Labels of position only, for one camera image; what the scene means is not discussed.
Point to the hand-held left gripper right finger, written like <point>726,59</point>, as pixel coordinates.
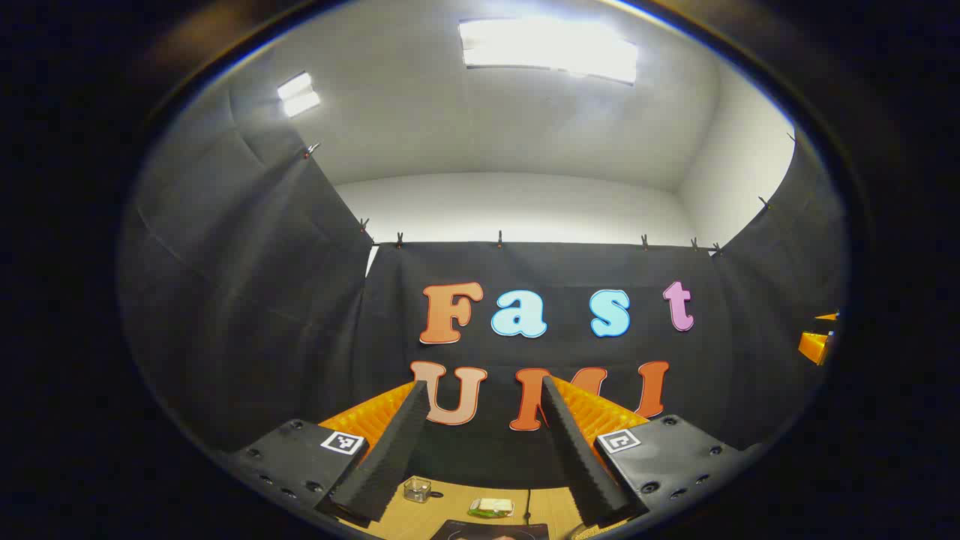
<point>577,457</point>

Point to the black backdrop cloth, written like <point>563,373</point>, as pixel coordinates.
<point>262,300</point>

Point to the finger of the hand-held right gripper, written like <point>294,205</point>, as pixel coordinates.
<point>814,346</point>

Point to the sandwich on small plate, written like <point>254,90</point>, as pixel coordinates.
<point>491,508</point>

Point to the ceiling light panel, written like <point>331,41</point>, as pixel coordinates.
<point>547,49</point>
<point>298,95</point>

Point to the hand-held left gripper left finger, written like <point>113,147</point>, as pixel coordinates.
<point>390,450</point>

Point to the row of small cloth clips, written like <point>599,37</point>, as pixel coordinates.
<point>499,240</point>

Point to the black induction cooktop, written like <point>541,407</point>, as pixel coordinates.
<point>487,532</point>

